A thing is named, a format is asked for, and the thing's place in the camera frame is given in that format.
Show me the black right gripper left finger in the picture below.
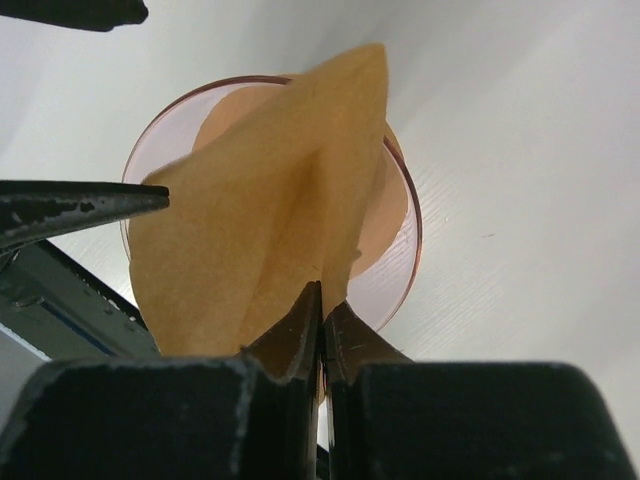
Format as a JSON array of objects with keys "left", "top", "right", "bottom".
[{"left": 1, "top": 282, "right": 322, "bottom": 479}]

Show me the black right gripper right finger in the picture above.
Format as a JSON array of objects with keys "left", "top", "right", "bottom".
[{"left": 324, "top": 305, "right": 637, "bottom": 479}]

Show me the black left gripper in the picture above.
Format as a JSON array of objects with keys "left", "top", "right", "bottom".
[{"left": 1, "top": 180, "right": 170, "bottom": 360}]

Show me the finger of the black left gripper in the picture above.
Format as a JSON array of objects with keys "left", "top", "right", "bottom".
[{"left": 1, "top": 0, "right": 149, "bottom": 32}]

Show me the wooden ring dripper holder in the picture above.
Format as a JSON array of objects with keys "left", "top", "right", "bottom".
[{"left": 192, "top": 82, "right": 408, "bottom": 278}]

